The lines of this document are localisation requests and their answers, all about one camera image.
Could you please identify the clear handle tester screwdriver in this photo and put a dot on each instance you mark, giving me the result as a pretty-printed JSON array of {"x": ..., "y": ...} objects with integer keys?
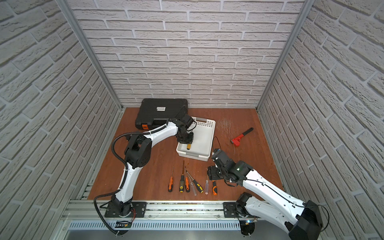
[{"x": 207, "y": 186}]

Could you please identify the orange handle screwdriver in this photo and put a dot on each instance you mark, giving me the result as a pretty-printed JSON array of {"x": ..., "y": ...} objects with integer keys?
[{"x": 187, "y": 184}]

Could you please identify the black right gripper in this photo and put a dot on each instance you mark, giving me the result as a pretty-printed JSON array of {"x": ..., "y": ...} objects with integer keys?
[{"x": 212, "y": 172}]

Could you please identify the aluminium corner post left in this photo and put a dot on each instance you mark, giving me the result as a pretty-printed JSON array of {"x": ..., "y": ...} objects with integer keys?
[{"x": 83, "y": 40}]

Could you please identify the black plastic tool case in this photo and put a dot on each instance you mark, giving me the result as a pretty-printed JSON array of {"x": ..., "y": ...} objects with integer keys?
[{"x": 155, "y": 112}]

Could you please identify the clear handle small screwdriver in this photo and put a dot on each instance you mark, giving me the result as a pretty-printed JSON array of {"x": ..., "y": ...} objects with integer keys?
[{"x": 192, "y": 185}]

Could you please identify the orange black screwdriver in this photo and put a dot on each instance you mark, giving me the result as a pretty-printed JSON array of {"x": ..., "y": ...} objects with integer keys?
[
  {"x": 215, "y": 189},
  {"x": 171, "y": 182}
]

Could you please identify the white perforated plastic bin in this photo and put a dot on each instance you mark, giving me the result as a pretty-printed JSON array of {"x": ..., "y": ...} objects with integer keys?
[{"x": 203, "y": 131}]

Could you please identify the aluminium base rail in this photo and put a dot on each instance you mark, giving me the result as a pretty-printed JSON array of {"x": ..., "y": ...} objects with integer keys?
[{"x": 172, "y": 215}]

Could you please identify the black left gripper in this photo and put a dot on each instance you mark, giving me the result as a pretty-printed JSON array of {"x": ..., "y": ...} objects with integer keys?
[{"x": 182, "y": 141}]

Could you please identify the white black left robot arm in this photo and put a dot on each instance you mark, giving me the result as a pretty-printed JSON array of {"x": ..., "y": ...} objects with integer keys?
[{"x": 138, "y": 153}]

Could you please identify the aluminium corner post right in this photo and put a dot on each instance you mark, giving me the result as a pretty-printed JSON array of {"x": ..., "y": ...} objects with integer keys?
[{"x": 306, "y": 8}]

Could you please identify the black yellow long screwdriver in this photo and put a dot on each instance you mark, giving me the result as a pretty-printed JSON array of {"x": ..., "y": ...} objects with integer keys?
[{"x": 182, "y": 181}]

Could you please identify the red pipe wrench black handle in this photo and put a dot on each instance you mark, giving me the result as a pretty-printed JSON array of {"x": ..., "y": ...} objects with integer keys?
[{"x": 236, "y": 141}]

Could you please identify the aluminium corner post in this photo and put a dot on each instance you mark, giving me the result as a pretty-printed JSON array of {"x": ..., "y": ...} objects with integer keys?
[
  {"x": 306, "y": 8},
  {"x": 83, "y": 40}
]

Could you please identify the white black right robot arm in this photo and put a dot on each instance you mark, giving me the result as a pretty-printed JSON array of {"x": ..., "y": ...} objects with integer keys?
[{"x": 300, "y": 220}]

